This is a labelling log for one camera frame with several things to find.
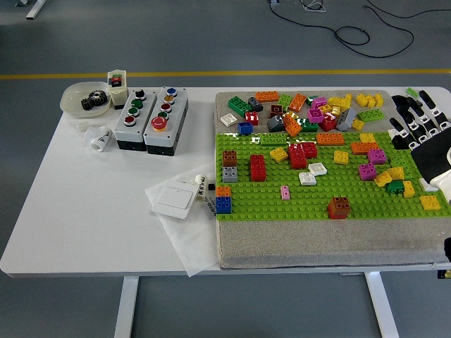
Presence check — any white pipe fitting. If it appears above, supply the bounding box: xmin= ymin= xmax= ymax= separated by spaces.
xmin=84 ymin=125 xmax=114 ymax=154

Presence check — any green toy baseplate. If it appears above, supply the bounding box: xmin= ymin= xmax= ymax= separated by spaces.
xmin=214 ymin=130 xmax=451 ymax=222

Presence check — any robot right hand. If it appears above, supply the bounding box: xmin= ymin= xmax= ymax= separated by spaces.
xmin=388 ymin=89 xmax=451 ymax=206

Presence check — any black square brick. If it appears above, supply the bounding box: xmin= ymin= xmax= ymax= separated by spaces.
xmin=391 ymin=134 xmax=412 ymax=150

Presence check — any white labelled tube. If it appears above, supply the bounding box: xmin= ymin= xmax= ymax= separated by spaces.
xmin=192 ymin=173 xmax=209 ymax=204

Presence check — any white wall switch plate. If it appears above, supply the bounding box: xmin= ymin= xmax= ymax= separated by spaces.
xmin=151 ymin=184 xmax=199 ymax=220

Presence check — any four-button control box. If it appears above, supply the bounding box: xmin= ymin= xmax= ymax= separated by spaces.
xmin=113 ymin=88 xmax=157 ymax=152

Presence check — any brown square brick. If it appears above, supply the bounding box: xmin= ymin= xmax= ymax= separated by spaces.
xmin=221 ymin=150 xmax=238 ymax=168
xmin=328 ymin=196 xmax=352 ymax=215

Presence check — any white floor cable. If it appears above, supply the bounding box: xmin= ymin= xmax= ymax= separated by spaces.
xmin=302 ymin=0 xmax=329 ymax=13

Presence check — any lime green long brick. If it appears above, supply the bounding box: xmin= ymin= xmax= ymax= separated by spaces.
xmin=357 ymin=108 xmax=386 ymax=123
xmin=259 ymin=132 xmax=289 ymax=147

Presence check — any thin black floor cable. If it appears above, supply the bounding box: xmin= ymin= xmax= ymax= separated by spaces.
xmin=366 ymin=0 xmax=451 ymax=19

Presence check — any grey-brown mat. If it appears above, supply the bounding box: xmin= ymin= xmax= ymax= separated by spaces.
xmin=214 ymin=89 xmax=451 ymax=271

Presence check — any grey long brick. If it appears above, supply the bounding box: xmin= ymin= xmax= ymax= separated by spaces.
xmin=336 ymin=107 xmax=357 ymax=132

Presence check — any red long brick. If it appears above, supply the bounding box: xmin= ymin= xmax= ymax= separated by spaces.
xmin=288 ymin=143 xmax=307 ymax=170
xmin=249 ymin=154 xmax=268 ymax=182

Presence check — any white printed tube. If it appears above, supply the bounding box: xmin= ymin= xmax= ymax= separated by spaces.
xmin=202 ymin=199 xmax=217 ymax=220

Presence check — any distant white table leg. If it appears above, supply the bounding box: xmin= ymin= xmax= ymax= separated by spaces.
xmin=16 ymin=0 xmax=47 ymax=20

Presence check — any orange long brick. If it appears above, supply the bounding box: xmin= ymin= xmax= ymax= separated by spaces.
xmin=316 ymin=132 xmax=345 ymax=146
xmin=254 ymin=90 xmax=280 ymax=104
xmin=283 ymin=115 xmax=303 ymax=138
xmin=350 ymin=142 xmax=380 ymax=156
xmin=288 ymin=93 xmax=308 ymax=113

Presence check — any emergency stop control box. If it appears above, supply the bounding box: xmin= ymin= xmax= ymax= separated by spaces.
xmin=143 ymin=86 xmax=190 ymax=156

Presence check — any looping black floor cable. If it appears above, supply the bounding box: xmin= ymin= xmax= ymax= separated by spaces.
xmin=269 ymin=1 xmax=415 ymax=59

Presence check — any black metal gear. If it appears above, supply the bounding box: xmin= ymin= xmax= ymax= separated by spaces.
xmin=80 ymin=96 xmax=101 ymax=112
xmin=89 ymin=89 xmax=109 ymax=106

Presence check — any small cream switch box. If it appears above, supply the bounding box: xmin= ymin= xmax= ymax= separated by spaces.
xmin=106 ymin=69 xmax=129 ymax=111

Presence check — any white tissue paper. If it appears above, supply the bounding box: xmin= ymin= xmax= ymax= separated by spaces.
xmin=144 ymin=170 xmax=222 ymax=277

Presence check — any dark green long brick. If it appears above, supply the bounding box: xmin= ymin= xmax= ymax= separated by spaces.
xmin=297 ymin=118 xmax=321 ymax=133
xmin=227 ymin=96 xmax=254 ymax=118

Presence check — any white plastic bowl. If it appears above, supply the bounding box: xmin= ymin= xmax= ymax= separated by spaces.
xmin=59 ymin=81 xmax=113 ymax=120

